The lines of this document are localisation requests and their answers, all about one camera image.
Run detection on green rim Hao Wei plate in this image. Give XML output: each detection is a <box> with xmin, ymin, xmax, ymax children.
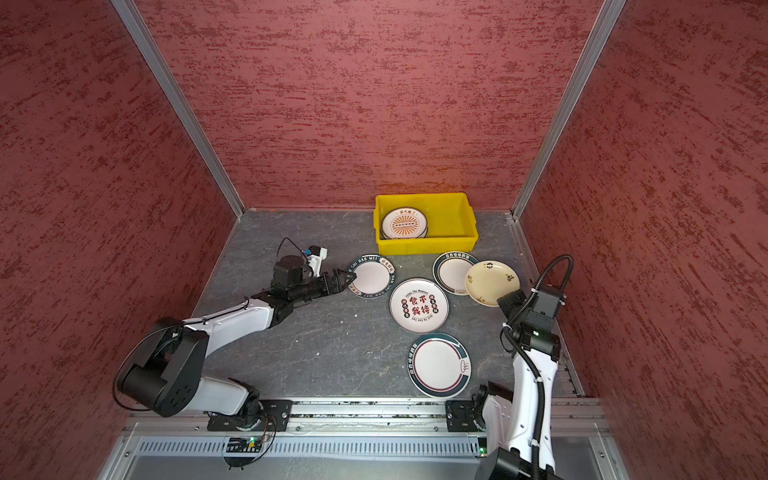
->
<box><xmin>348</xmin><ymin>254</ymin><xmax>396</xmax><ymax>298</ymax></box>

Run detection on right circuit board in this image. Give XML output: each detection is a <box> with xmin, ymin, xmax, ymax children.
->
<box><xmin>476</xmin><ymin>437</ymin><xmax>488</xmax><ymax>458</ymax></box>

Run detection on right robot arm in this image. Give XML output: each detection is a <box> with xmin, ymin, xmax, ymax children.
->
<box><xmin>475</xmin><ymin>285</ymin><xmax>566</xmax><ymax>479</ymax></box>

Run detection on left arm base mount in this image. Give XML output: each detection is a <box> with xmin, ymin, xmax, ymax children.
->
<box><xmin>206</xmin><ymin>399</ymin><xmax>293</xmax><ymax>434</ymax></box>

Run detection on green red rim plate front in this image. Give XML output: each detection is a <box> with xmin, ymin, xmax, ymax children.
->
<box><xmin>406</xmin><ymin>332</ymin><xmax>472</xmax><ymax>399</ymax></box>

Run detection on circuit board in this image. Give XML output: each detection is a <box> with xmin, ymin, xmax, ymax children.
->
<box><xmin>476</xmin><ymin>437</ymin><xmax>488</xmax><ymax>458</ymax></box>
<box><xmin>225</xmin><ymin>437</ymin><xmax>262</xmax><ymax>455</ymax></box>

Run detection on orange sunburst plate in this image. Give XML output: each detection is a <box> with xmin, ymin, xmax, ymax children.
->
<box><xmin>381</xmin><ymin>207</ymin><xmax>428</xmax><ymax>240</ymax></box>

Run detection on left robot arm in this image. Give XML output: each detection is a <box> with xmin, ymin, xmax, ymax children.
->
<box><xmin>112</xmin><ymin>247</ymin><xmax>356</xmax><ymax>431</ymax></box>

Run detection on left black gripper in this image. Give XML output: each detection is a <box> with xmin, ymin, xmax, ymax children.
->
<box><xmin>290</xmin><ymin>269</ymin><xmax>357</xmax><ymax>303</ymax></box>

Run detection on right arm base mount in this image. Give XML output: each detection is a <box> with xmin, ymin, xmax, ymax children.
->
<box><xmin>445</xmin><ymin>399</ymin><xmax>485</xmax><ymax>433</ymax></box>

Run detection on aluminium corner post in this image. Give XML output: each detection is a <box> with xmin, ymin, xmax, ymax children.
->
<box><xmin>111</xmin><ymin>0</ymin><xmax>247</xmax><ymax>220</ymax></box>
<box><xmin>511</xmin><ymin>0</ymin><xmax>626</xmax><ymax>223</ymax></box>

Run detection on cream plate floral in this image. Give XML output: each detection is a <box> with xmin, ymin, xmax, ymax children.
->
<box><xmin>464</xmin><ymin>260</ymin><xmax>521</xmax><ymax>308</ymax></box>

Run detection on black corrugated cable conduit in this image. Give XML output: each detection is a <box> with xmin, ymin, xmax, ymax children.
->
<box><xmin>532</xmin><ymin>254</ymin><xmax>575</xmax><ymax>295</ymax></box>

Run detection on left aluminium corner post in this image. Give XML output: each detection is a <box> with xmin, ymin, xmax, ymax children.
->
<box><xmin>111</xmin><ymin>0</ymin><xmax>247</xmax><ymax>220</ymax></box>

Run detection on yellow plastic bin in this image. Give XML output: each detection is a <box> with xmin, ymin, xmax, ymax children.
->
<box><xmin>374</xmin><ymin>193</ymin><xmax>479</xmax><ymax>256</ymax></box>

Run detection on green red rim plate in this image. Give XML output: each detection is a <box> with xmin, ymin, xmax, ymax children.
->
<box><xmin>406</xmin><ymin>332</ymin><xmax>472</xmax><ymax>399</ymax></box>
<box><xmin>432</xmin><ymin>251</ymin><xmax>478</xmax><ymax>296</ymax></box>

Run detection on green red rim plate right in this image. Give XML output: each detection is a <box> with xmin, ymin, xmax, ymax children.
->
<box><xmin>432</xmin><ymin>251</ymin><xmax>478</xmax><ymax>296</ymax></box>

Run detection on left circuit board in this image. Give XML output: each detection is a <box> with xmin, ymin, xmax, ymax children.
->
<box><xmin>225</xmin><ymin>437</ymin><xmax>262</xmax><ymax>455</ymax></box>

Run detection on right aluminium corner post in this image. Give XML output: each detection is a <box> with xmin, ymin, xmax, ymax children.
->
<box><xmin>511</xmin><ymin>0</ymin><xmax>626</xmax><ymax>223</ymax></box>

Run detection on white plate red Chinese characters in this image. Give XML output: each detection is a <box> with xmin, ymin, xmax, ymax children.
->
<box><xmin>388</xmin><ymin>278</ymin><xmax>450</xmax><ymax>334</ymax></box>

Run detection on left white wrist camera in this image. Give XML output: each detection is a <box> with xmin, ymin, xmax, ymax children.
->
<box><xmin>303</xmin><ymin>245</ymin><xmax>328</xmax><ymax>277</ymax></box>

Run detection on aluminium mounting rail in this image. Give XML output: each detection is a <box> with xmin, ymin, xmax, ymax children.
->
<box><xmin>120</xmin><ymin>397</ymin><xmax>612</xmax><ymax>437</ymax></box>

